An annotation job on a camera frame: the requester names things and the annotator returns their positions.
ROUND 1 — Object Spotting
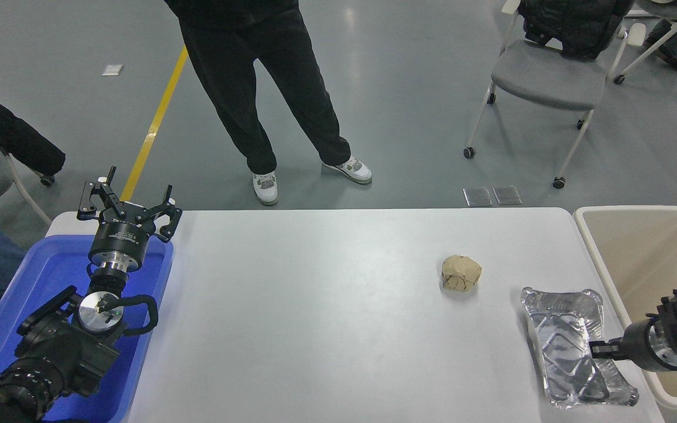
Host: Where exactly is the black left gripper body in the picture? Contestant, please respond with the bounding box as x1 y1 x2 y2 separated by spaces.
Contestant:
90 202 160 263

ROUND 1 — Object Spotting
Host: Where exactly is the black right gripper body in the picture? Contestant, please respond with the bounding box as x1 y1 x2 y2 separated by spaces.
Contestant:
621 320 672 371

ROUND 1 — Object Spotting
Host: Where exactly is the silver foil tray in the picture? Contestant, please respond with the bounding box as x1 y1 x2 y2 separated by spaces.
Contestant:
521 287 641 409

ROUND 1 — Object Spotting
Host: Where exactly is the square metal floor plate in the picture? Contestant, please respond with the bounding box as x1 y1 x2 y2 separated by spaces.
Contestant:
492 185 524 206
463 187 493 207

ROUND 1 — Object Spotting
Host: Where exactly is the blue plastic tray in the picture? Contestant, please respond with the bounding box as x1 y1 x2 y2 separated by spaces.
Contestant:
0 234 175 423

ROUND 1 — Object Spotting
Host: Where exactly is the large pale plastic bin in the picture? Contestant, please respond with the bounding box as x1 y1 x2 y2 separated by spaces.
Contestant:
574 205 677 423

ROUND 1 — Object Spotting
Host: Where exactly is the standing person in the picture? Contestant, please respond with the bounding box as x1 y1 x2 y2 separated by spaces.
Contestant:
163 0 373 206

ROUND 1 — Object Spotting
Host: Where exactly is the crumpled tan paper ball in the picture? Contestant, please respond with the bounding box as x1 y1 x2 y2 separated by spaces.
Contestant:
441 254 483 293

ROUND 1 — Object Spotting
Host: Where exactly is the black jacket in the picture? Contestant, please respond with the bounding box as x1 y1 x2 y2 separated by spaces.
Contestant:
518 0 636 60

